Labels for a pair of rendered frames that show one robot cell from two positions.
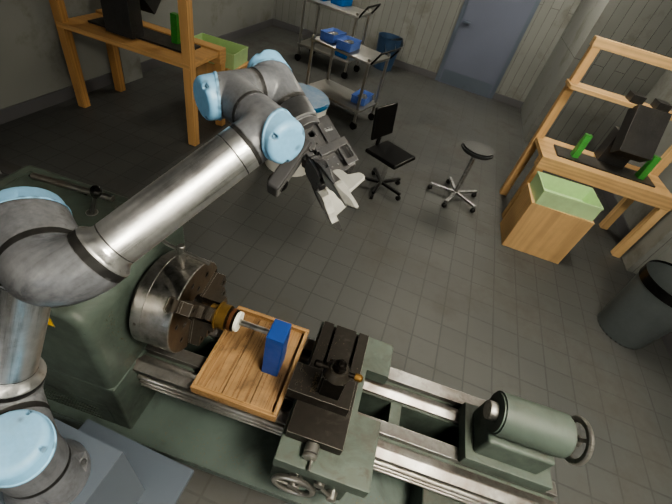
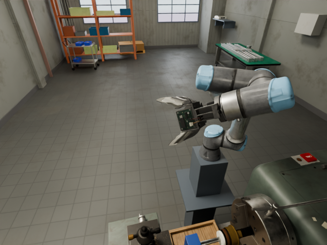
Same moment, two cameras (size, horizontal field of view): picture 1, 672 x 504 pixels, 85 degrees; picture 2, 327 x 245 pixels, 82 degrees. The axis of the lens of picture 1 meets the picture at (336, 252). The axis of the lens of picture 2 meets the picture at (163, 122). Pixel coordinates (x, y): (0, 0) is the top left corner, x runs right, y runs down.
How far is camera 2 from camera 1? 1.04 m
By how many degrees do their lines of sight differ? 102
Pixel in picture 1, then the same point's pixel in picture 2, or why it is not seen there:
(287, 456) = (151, 215)
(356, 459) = (118, 233)
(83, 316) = (257, 168)
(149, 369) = not seen: hidden behind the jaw
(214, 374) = (211, 235)
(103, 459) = (203, 162)
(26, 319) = not seen: hidden behind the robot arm
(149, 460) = (203, 204)
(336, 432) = (133, 232)
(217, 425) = not seen: outside the picture
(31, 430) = (213, 131)
